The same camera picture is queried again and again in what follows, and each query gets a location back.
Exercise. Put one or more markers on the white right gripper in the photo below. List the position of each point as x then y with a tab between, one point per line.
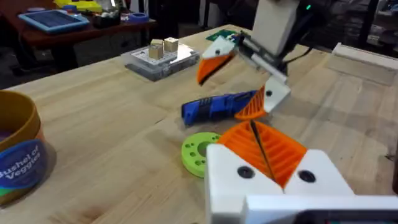
275	25

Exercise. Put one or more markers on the brown toy tub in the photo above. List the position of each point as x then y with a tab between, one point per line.
18	146

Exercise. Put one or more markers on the black small box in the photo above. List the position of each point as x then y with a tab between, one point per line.
106	19

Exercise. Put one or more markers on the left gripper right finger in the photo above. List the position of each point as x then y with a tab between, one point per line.
314	174

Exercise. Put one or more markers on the blue electric screwdriver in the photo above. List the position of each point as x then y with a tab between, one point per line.
214	107

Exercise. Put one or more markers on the brown side table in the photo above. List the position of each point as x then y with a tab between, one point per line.
93	37

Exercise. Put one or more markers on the green board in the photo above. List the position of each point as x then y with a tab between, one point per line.
220	35

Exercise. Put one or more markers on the green disc with holes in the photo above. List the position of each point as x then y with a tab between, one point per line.
194	152

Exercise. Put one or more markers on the clear box with wooden blocks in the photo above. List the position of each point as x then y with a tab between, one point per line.
161	60

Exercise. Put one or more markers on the yellow box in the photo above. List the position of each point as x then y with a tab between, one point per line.
81	4

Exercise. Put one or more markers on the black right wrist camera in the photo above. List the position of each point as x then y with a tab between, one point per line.
311	18

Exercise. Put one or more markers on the blue flat tray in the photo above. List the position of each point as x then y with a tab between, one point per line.
53	20

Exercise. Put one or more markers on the blue tape roll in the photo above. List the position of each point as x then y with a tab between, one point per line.
138	17

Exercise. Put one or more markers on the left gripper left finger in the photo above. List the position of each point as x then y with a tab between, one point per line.
230	161

